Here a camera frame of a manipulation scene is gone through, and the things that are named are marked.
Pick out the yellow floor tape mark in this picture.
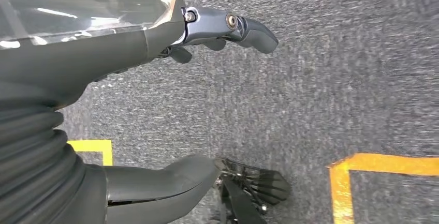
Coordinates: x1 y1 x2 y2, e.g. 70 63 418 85
328 153 439 224
67 140 114 167

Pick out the black robot foot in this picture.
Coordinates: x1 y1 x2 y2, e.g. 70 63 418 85
213 157 292 224

